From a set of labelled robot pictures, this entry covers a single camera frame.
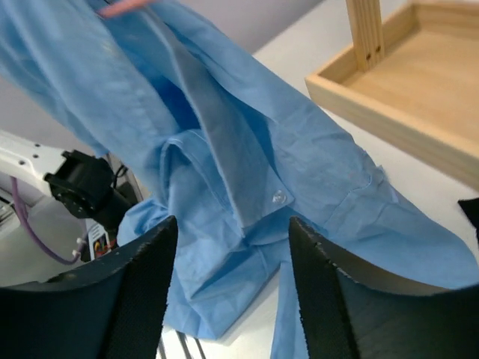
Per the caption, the wooden clothes rack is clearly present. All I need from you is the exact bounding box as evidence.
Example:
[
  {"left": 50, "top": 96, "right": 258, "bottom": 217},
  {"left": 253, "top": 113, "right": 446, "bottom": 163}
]
[{"left": 305, "top": 1, "right": 478, "bottom": 188}]

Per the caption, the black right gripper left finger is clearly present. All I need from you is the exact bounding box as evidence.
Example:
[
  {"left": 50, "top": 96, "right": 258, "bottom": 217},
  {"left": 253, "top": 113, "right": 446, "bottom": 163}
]
[{"left": 1, "top": 216, "right": 178, "bottom": 358}]

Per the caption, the light blue shirt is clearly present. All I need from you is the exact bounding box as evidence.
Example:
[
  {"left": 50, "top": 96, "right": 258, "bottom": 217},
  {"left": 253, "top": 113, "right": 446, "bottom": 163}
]
[{"left": 1, "top": 1, "right": 478, "bottom": 358}]

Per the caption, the black shirt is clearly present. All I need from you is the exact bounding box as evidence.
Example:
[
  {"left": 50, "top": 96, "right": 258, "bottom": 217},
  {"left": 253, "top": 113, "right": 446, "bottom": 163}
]
[{"left": 458, "top": 197, "right": 479, "bottom": 239}]

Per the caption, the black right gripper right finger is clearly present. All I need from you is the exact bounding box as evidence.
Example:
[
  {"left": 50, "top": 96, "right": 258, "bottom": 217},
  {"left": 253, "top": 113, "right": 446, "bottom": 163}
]
[{"left": 289, "top": 217, "right": 478, "bottom": 358}]

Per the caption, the pink wire hanger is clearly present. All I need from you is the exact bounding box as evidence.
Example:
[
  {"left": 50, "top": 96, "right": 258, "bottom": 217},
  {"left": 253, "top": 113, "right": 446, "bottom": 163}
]
[{"left": 97, "top": 0, "right": 153, "bottom": 18}]

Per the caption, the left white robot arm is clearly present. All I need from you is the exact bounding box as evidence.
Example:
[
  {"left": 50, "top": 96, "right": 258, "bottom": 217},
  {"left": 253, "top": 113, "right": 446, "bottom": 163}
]
[{"left": 1, "top": 131, "right": 131, "bottom": 233}]

